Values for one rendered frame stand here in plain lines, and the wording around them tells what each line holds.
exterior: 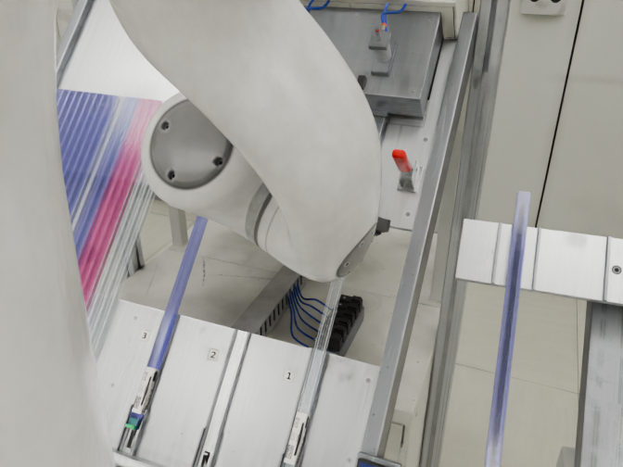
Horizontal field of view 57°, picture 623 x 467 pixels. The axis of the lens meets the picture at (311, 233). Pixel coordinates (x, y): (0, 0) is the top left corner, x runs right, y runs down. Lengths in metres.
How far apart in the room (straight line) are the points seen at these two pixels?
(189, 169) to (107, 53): 0.74
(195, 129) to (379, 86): 0.44
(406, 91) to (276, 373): 0.40
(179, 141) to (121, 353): 0.52
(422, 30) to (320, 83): 0.52
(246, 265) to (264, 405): 0.66
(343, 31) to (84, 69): 0.48
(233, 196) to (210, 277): 0.97
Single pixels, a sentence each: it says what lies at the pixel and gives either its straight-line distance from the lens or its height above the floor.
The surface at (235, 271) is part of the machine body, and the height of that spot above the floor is 0.62.
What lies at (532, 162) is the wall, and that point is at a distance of 2.50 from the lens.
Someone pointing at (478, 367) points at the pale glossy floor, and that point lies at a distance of 2.09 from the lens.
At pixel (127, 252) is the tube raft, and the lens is 0.88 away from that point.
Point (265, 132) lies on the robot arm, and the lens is 0.30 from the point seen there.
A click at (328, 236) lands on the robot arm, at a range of 0.34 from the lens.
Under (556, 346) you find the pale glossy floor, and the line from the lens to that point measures 2.27.
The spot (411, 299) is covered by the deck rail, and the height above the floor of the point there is 0.92.
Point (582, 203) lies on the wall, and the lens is 2.56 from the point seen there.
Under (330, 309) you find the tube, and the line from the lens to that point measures 0.74.
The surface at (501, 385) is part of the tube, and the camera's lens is 0.62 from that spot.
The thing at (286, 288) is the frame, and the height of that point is 0.66.
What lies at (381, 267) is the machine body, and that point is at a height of 0.62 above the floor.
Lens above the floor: 1.33
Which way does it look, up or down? 28 degrees down
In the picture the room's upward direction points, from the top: straight up
